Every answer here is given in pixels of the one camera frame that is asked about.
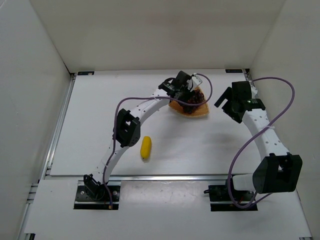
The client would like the purple fake grape bunch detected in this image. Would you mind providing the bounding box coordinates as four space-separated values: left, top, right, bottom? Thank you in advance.
187 89 205 110

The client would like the yellow fake fruit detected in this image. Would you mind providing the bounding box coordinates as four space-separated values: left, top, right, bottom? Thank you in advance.
140 136 152 160

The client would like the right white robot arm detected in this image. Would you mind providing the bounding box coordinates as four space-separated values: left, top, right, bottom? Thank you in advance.
214 81 303 194

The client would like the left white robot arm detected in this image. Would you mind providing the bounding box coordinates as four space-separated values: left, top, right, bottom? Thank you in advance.
83 71 203 201

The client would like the woven triangular fruit bowl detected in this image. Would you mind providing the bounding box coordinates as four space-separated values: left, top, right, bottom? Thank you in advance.
168 87 210 118

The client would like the right blue corner label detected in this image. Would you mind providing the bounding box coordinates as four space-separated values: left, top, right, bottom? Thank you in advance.
225 69 243 74

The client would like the blue corner label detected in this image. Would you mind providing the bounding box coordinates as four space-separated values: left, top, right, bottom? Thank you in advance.
225 69 243 74
77 71 95 76

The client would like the left blue corner label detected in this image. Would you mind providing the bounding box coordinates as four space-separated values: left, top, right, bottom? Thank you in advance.
77 71 95 76

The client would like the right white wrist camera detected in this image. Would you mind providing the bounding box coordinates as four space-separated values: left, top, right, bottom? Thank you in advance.
249 81 258 99

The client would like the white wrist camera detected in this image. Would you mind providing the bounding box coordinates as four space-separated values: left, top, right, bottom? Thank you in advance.
188 73 203 91
249 81 258 99

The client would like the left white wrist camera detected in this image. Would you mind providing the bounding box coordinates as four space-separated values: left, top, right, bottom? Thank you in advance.
188 73 203 91

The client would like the right aluminium frame rail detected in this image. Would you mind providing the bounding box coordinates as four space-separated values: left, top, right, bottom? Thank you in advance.
243 68 313 240

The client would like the aluminium frame rail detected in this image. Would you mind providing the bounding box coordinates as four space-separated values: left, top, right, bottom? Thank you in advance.
243 68 313 240
16 73 77 240
74 174 286 183

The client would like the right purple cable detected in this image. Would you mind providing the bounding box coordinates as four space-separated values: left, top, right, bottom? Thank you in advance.
227 76 296 210

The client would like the purple cable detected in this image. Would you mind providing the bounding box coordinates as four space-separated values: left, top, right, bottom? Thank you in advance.
102 73 213 210
227 76 296 210

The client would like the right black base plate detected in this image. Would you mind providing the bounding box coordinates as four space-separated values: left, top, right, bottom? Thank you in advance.
203 185 258 212

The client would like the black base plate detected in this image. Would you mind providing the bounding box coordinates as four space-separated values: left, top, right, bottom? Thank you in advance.
73 181 121 211
203 185 258 212

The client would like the left aluminium frame rail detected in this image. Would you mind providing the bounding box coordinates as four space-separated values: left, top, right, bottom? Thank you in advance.
16 73 77 240

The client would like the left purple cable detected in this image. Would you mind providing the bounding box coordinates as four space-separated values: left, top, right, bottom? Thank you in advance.
102 73 213 210

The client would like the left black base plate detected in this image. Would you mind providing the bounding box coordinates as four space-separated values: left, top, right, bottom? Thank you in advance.
73 181 121 211

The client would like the front aluminium frame rail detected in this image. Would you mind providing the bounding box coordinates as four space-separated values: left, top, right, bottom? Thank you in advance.
74 174 286 183

